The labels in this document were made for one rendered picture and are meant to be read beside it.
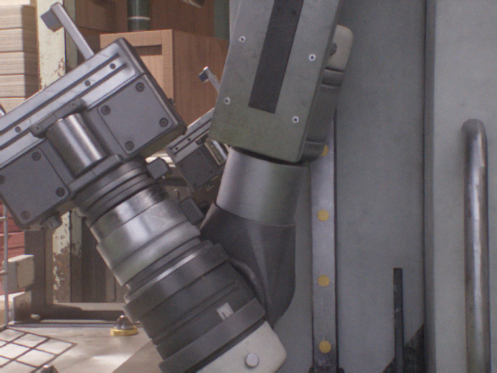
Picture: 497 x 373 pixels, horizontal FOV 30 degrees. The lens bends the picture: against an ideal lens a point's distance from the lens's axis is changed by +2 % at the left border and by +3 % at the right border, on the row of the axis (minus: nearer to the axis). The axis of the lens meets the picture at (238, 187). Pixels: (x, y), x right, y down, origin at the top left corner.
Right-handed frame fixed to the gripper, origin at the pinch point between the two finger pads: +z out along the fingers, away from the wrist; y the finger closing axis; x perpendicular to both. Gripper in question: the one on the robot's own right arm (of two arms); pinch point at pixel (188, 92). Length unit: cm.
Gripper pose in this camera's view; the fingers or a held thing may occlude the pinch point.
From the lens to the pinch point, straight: 126.3
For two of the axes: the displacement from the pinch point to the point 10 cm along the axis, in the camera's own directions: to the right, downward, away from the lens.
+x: 2.4, -1.4, 9.6
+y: -7.9, 5.5, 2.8
